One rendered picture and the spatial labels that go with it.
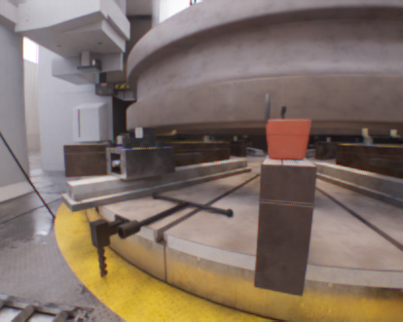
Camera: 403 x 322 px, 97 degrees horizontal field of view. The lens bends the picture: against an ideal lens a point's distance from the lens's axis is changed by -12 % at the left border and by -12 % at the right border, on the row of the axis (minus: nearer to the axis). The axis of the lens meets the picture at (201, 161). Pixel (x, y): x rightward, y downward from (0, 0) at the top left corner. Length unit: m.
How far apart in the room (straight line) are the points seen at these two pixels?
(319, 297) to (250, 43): 1.48
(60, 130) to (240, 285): 5.12
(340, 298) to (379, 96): 1.05
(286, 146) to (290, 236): 0.27
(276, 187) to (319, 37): 1.20
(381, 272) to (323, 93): 0.90
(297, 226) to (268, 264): 0.14
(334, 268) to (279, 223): 0.36
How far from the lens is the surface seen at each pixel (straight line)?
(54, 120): 5.64
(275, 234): 0.61
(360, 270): 0.93
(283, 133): 0.67
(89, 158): 2.65
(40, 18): 3.59
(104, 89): 4.76
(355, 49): 1.64
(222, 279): 1.00
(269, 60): 1.52
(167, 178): 1.78
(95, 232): 1.16
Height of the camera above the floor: 0.75
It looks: 7 degrees down
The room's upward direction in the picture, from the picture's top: straight up
